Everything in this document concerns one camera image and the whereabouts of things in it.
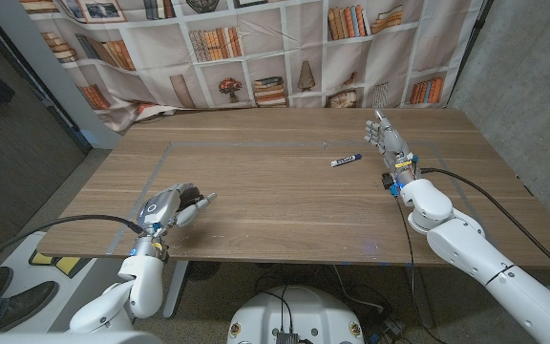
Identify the printed bookshelf backdrop cloth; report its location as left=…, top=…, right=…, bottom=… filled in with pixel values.
left=19, top=0, right=486, bottom=134

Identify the black backdrop stand pole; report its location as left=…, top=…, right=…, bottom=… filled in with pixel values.
left=446, top=0, right=495, bottom=109

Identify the black round floor object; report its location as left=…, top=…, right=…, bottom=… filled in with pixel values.
left=186, top=261, right=222, bottom=282

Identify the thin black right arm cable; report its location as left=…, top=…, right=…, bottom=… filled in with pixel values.
left=393, top=194, right=441, bottom=344

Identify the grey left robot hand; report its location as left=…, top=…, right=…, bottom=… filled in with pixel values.
left=135, top=183, right=218, bottom=240

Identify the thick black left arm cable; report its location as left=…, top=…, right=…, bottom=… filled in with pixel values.
left=0, top=214, right=145, bottom=271

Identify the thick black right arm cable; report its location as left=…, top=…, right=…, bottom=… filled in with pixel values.
left=419, top=166, right=550, bottom=288

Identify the yellow and black floor pad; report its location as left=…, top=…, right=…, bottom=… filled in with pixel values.
left=29, top=250, right=81, bottom=277

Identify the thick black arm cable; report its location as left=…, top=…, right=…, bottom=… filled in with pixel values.
left=419, top=166, right=550, bottom=288
left=0, top=214, right=145, bottom=271

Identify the white marker with blue cap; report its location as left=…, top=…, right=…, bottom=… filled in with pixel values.
left=330, top=153, right=363, bottom=168

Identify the grey power strip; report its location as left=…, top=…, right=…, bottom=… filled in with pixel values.
left=370, top=315, right=406, bottom=343

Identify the white floor cable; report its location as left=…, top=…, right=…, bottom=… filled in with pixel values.
left=333, top=265, right=385, bottom=312

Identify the white domed robot base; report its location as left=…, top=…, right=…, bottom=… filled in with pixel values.
left=226, top=285, right=366, bottom=344

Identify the black stapler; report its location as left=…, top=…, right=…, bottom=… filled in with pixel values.
left=180, top=186, right=205, bottom=210

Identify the white table leg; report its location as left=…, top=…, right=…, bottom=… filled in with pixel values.
left=162, top=260, right=190, bottom=320
left=406, top=266, right=436, bottom=330

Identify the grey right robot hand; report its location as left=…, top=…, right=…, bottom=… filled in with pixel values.
left=364, top=109, right=420, bottom=186

